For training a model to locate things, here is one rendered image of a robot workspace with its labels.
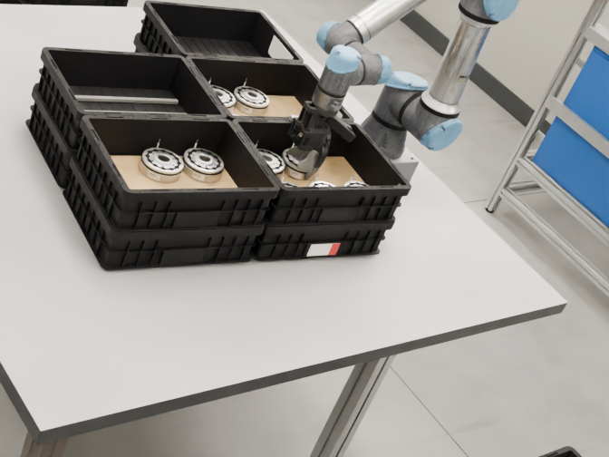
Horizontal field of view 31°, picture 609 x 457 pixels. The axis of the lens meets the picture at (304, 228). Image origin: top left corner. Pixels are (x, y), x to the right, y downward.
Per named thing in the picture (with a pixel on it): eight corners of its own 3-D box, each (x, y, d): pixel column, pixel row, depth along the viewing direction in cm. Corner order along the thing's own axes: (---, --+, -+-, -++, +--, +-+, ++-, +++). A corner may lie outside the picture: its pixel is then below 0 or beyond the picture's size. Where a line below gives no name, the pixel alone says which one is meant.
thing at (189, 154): (212, 150, 276) (213, 147, 276) (229, 173, 270) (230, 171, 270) (177, 150, 271) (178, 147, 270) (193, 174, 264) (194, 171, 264)
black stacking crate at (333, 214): (341, 158, 305) (356, 123, 299) (396, 225, 287) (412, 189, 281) (217, 157, 283) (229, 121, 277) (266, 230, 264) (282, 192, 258)
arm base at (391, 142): (383, 130, 332) (396, 102, 326) (411, 159, 323) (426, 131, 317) (344, 129, 322) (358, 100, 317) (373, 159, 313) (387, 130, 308)
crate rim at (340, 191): (353, 129, 301) (357, 121, 299) (410, 196, 282) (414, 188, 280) (227, 126, 278) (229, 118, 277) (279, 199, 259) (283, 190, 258)
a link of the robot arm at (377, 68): (372, 40, 280) (340, 41, 273) (399, 63, 274) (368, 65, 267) (361, 67, 285) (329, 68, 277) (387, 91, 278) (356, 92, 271)
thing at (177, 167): (177, 150, 270) (177, 149, 270) (188, 175, 263) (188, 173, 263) (137, 148, 265) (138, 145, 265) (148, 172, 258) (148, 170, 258)
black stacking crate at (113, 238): (203, 191, 289) (217, 153, 283) (252, 266, 270) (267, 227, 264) (58, 193, 266) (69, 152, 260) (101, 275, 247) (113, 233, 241)
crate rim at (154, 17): (258, 17, 338) (261, 10, 337) (304, 70, 319) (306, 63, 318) (140, 6, 316) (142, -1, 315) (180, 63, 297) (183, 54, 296)
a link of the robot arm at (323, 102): (337, 82, 276) (352, 101, 270) (331, 98, 278) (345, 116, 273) (312, 81, 272) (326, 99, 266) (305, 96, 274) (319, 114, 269)
